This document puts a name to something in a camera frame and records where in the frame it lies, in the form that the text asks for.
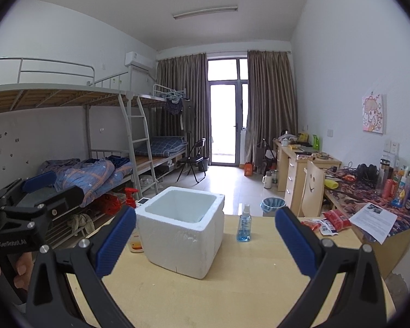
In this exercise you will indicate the person's left hand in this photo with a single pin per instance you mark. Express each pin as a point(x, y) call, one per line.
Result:
point(22, 270)

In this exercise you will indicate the black folding chair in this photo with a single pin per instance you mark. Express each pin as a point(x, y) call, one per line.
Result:
point(191, 160)

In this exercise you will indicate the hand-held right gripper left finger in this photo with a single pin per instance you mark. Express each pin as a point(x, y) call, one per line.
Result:
point(118, 239)

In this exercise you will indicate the yellow cartoon bottle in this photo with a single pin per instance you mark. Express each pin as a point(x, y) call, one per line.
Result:
point(401, 193)

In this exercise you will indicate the glass balcony door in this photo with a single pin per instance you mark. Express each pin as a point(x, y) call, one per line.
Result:
point(225, 119)

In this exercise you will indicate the dark bucket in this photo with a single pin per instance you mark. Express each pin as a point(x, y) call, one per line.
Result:
point(203, 164)

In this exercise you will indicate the white thermos flask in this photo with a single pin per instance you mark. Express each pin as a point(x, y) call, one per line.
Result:
point(267, 180)

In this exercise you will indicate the green bag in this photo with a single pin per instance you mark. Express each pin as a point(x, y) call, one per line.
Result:
point(315, 141)

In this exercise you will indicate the red can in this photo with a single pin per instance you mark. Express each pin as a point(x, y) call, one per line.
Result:
point(391, 188)

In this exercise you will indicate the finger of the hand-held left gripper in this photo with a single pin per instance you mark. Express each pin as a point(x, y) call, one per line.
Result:
point(39, 181)
point(63, 198)

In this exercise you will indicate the white air conditioner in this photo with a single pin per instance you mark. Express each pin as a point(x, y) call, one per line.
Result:
point(138, 60)

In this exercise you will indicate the small red snack packet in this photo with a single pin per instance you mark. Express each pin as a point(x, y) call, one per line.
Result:
point(311, 225)

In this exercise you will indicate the orange plastic jug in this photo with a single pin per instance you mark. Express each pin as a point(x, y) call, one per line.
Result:
point(248, 170)

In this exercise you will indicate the black headphones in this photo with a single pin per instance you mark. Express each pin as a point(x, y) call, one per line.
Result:
point(367, 172)

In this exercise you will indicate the yellow oblong object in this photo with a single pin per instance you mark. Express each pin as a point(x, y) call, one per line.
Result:
point(331, 183)

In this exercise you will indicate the white wall socket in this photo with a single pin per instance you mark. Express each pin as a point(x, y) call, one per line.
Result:
point(391, 147)

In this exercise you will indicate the wooden smiley face chair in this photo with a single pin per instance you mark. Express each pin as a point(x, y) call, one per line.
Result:
point(312, 184)

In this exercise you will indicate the blue spray bottle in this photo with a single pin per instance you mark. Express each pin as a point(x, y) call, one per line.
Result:
point(245, 229)

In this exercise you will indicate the ceiling tube light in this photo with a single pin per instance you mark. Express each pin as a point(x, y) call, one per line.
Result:
point(205, 12)

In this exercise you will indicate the cartoon wall poster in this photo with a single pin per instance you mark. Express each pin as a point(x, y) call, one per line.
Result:
point(374, 112)

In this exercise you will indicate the wooden desk with patterned mat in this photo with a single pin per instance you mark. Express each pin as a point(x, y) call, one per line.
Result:
point(389, 256)

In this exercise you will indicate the blue orange star quilt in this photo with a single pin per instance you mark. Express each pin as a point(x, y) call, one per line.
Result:
point(88, 177)

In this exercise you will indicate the dark hanging clothes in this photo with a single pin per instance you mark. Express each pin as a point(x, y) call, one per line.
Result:
point(181, 112)

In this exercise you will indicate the trash bin with blue bag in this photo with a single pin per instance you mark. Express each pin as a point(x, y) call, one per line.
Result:
point(272, 206)

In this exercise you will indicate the printed paper sheet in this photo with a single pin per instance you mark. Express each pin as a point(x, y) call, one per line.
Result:
point(372, 222)

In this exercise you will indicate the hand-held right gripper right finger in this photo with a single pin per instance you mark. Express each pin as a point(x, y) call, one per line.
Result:
point(295, 239)

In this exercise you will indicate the blue plaid bedding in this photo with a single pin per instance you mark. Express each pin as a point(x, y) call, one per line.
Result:
point(164, 145)

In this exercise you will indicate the steel thermos bottle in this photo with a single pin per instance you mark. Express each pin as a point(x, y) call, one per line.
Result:
point(384, 174)

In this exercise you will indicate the white snack packet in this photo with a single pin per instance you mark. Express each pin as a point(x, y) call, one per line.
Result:
point(329, 229)

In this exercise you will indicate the white bunk bed ladder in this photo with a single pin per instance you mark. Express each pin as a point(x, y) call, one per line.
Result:
point(140, 140)

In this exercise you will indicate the wooden desk with drawers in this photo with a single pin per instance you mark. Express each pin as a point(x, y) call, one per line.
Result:
point(293, 174)

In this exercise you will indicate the brown curtain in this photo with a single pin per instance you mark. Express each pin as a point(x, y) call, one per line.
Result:
point(271, 109)
point(181, 85)

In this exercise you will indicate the white foam box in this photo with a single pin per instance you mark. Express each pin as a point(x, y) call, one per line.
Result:
point(177, 242)

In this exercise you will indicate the large red snack packet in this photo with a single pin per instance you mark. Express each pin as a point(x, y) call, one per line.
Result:
point(338, 218)

